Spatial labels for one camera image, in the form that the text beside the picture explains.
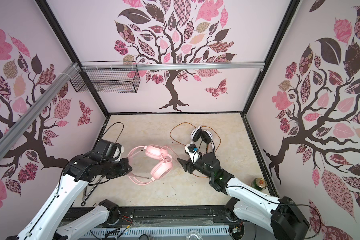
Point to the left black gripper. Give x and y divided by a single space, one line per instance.
120 168

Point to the black tongs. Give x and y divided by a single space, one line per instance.
89 190

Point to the aluminium rail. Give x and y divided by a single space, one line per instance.
188 66
20 127

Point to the white slotted cable duct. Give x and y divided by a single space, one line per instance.
160 233

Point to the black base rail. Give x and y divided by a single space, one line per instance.
174 216

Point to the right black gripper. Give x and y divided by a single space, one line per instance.
193 165

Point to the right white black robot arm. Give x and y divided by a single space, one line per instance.
280 216

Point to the left aluminium rail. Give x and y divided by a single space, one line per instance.
20 127

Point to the green drink can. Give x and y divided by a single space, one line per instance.
259 184

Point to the back aluminium rail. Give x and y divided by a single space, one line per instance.
188 66

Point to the white black headphones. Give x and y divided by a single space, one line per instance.
205 135

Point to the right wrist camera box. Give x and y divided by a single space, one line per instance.
192 150

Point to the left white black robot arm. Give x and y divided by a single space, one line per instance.
46 223

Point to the black wire mesh basket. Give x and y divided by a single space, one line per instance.
107 77

